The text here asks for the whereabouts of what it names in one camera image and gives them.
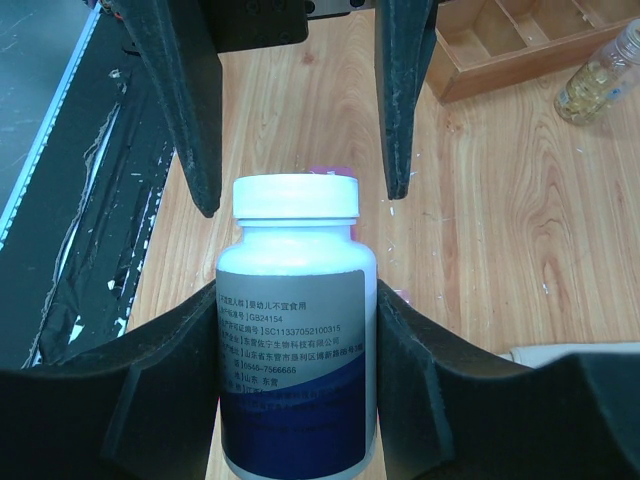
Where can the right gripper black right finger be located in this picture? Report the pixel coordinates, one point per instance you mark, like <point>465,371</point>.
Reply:
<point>451,410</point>

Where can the white capped pill bottle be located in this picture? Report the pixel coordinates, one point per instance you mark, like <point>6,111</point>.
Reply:
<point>296,308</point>

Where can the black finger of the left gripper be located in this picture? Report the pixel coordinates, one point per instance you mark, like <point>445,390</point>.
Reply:
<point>405,39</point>

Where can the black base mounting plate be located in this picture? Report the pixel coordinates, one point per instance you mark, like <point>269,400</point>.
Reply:
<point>85,158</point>

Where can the clear bottle yellow capsules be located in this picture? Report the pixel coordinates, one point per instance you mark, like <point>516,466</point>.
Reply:
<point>603,80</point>

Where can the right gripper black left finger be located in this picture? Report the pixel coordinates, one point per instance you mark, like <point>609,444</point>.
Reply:
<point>142,406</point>

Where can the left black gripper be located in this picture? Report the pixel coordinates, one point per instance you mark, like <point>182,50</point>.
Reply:
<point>179,54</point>

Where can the wooden compartment tray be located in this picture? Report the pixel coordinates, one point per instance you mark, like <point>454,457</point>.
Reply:
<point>488,45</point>

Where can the pink weekly pill organizer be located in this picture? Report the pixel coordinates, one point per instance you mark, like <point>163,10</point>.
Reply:
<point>340,192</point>

